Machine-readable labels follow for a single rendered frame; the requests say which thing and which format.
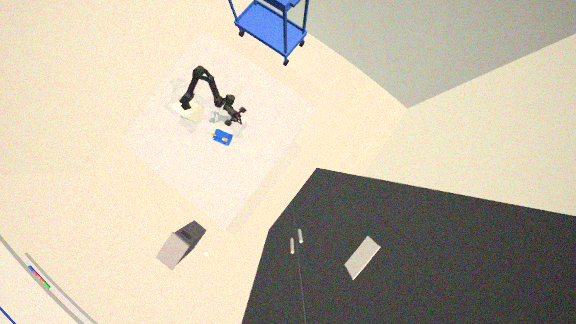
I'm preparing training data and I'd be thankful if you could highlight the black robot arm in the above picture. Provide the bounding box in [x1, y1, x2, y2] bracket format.
[179, 65, 235, 112]

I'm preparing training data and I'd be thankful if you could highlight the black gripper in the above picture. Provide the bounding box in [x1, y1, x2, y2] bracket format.
[224, 107, 247, 126]

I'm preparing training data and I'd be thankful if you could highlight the blue rectangular board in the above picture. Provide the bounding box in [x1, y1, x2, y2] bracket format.
[211, 129, 233, 146]

